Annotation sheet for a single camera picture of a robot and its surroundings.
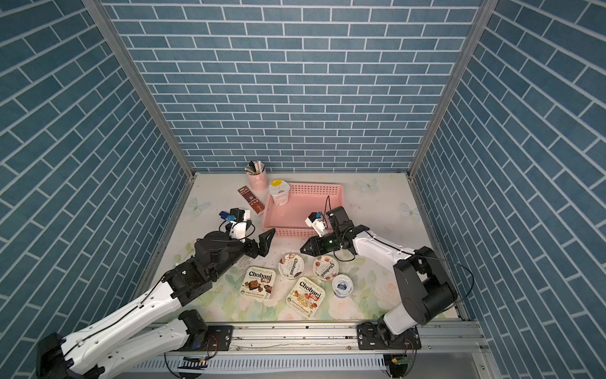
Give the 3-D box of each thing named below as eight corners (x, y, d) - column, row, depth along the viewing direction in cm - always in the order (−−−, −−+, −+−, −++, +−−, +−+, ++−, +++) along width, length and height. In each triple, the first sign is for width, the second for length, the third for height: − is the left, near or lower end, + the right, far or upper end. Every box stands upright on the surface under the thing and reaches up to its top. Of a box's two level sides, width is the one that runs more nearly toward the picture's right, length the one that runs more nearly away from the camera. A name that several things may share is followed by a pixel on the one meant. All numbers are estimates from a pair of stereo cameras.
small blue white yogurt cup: (332, 299, 83) (333, 293, 78) (331, 280, 87) (332, 274, 83) (352, 299, 83) (354, 294, 78) (350, 280, 87) (352, 274, 83)
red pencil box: (257, 214, 107) (256, 211, 106) (239, 192, 116) (238, 189, 114) (265, 209, 109) (265, 206, 107) (247, 187, 118) (246, 185, 116)
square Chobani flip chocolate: (241, 300, 83) (238, 296, 79) (247, 270, 89) (244, 266, 86) (273, 300, 83) (271, 296, 80) (276, 270, 90) (275, 266, 86)
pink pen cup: (250, 192, 114) (246, 179, 107) (252, 183, 118) (248, 169, 111) (267, 193, 114) (264, 179, 107) (269, 183, 118) (266, 170, 111)
